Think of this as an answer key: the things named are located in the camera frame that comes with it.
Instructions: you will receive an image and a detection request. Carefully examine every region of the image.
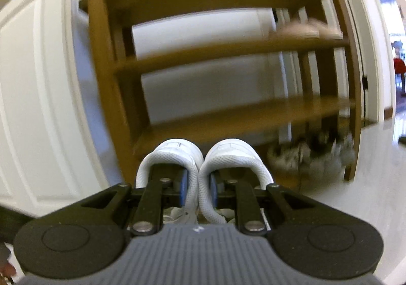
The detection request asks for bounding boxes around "white door frame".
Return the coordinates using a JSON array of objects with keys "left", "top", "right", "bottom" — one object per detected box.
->
[{"left": 327, "top": 0, "right": 394, "bottom": 128}]

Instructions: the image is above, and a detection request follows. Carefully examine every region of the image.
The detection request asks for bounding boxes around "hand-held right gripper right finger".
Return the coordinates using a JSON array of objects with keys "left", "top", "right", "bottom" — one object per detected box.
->
[{"left": 209, "top": 172, "right": 375, "bottom": 236}]

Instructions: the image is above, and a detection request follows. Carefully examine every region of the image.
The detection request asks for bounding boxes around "white sneaker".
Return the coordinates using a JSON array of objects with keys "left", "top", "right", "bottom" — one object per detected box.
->
[
  {"left": 198, "top": 138, "right": 275, "bottom": 225},
  {"left": 135, "top": 138, "right": 204, "bottom": 226}
]

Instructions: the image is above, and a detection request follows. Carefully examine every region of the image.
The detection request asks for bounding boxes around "red chair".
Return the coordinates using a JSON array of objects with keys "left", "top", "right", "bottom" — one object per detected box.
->
[{"left": 393, "top": 57, "right": 406, "bottom": 75}]

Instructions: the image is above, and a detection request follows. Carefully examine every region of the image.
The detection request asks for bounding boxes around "beige shoe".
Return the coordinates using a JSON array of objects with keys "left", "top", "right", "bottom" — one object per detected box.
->
[
  {"left": 317, "top": 22, "right": 345, "bottom": 41},
  {"left": 269, "top": 17, "right": 322, "bottom": 40}
]

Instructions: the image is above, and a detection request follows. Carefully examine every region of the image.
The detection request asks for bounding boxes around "grey camouflage sneaker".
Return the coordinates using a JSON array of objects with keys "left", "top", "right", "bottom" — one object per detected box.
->
[
  {"left": 266, "top": 141, "right": 318, "bottom": 176},
  {"left": 309, "top": 132, "right": 356, "bottom": 178}
]

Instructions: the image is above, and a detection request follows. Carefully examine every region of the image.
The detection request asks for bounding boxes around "wooden shoe rack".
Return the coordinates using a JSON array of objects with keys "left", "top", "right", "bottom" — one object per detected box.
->
[{"left": 79, "top": 0, "right": 364, "bottom": 198}]

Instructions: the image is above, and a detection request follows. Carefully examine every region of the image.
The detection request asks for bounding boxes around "white panelled door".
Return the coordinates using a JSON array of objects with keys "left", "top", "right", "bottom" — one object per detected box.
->
[{"left": 0, "top": 0, "right": 127, "bottom": 219}]

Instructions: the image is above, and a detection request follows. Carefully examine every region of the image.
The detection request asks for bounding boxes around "person's left hand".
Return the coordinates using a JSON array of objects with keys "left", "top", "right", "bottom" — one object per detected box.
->
[{"left": 0, "top": 244, "right": 18, "bottom": 279}]

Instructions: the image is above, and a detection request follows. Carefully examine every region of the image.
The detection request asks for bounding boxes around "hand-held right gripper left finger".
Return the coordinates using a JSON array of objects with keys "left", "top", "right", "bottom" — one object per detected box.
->
[{"left": 24, "top": 166, "right": 189, "bottom": 236}]

